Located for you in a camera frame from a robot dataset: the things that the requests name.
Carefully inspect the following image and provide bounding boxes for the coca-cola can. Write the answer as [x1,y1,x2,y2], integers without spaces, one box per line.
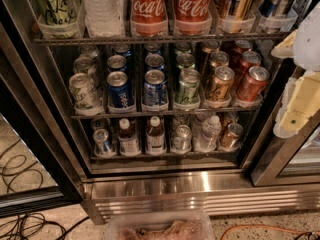
[173,0,210,35]
[131,0,166,36]

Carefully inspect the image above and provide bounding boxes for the stainless steel fridge frame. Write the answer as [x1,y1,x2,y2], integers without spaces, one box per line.
[0,0,319,224]

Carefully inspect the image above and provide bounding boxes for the right Coca-Cola can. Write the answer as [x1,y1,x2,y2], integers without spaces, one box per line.
[173,0,210,35]

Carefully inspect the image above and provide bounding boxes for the orange gold can front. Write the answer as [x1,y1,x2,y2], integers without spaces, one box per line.
[204,66,235,108]

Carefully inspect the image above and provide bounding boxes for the blue silver can top shelf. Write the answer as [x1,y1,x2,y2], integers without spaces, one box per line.
[258,0,295,34]

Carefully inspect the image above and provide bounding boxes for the clear plastic bin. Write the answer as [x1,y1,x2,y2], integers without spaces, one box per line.
[106,210,213,240]

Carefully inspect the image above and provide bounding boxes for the white green can middle shelf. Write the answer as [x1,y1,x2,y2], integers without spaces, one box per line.
[69,73,104,116]

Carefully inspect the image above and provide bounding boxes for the left Coca-Cola can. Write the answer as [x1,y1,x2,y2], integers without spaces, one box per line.
[131,0,166,36]

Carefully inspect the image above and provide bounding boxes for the red can front right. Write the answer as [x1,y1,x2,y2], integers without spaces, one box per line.
[236,66,269,102]

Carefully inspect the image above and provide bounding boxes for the small blue can bottom shelf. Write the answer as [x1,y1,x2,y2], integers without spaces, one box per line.
[93,129,116,158]

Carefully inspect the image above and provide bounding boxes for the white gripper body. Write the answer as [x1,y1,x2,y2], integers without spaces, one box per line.
[293,2,320,72]

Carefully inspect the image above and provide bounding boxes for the orange cable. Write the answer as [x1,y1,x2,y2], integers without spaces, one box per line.
[219,224,320,240]

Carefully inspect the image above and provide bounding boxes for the green LaCroix can top shelf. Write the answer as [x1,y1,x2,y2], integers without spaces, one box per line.
[35,0,80,39]

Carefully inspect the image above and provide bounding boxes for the blue patterned can front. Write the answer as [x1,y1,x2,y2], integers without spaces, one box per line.
[143,69,167,107]

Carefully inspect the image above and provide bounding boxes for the clear water bottle top shelf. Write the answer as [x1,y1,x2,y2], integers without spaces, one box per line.
[83,0,122,38]

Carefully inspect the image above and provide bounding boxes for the left brown juice bottle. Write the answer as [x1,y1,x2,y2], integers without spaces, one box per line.
[118,118,141,157]

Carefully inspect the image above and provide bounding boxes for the right brown juice bottle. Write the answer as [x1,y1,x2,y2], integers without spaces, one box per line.
[146,116,165,155]

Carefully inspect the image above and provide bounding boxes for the black cables on floor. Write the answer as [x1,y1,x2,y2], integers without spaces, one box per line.
[0,138,90,240]

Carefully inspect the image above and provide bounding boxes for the brown juice bottle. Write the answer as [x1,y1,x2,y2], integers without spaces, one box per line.
[146,116,165,155]
[118,118,141,157]

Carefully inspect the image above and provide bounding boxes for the blue Pepsi can front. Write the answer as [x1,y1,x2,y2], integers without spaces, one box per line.
[107,71,134,113]

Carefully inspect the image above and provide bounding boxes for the copper can bottom shelf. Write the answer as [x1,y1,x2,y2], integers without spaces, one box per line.
[219,123,243,151]

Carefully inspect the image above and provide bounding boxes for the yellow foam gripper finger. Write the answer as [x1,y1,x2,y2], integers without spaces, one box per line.
[273,71,320,138]
[271,30,297,59]

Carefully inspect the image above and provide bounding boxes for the gold striped can top shelf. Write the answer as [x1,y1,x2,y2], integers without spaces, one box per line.
[213,0,253,33]

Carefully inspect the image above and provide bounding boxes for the small water bottle bottom shelf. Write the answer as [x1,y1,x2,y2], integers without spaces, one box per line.
[195,115,222,152]

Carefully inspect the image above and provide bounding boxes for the silver can bottom shelf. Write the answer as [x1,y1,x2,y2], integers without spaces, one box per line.
[171,125,192,154]

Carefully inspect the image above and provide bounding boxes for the glass fridge door left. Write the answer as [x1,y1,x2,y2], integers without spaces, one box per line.
[0,115,64,217]

